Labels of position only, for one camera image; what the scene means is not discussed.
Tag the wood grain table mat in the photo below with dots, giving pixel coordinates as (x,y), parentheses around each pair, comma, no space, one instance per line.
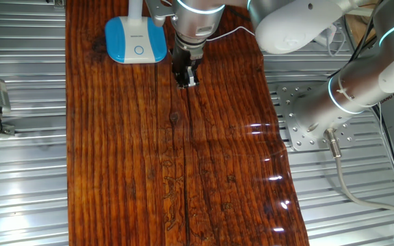
(121,153)

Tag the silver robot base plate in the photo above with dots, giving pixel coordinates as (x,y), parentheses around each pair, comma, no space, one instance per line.
(286,102)

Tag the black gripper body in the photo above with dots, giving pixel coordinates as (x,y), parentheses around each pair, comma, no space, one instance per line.
(183,59)

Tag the small metal bracket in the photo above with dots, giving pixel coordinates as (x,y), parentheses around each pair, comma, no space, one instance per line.
(58,3)

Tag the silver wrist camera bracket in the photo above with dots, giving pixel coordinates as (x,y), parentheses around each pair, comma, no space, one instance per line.
(157,13)

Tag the white power strip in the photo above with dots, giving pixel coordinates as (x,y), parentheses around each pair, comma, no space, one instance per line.
(327,40)

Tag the white power plug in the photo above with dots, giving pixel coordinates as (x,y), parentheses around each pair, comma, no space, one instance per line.
(330,32)

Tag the brown wooden board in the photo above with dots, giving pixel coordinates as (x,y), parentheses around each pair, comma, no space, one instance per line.
(354,30)

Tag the blue and white desk lamp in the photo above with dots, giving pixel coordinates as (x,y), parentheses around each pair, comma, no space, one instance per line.
(128,41)

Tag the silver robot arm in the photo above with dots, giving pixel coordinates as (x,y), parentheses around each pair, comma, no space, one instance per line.
(292,27)

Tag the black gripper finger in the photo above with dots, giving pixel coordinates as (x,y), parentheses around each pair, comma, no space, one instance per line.
(197,77)
(187,78)

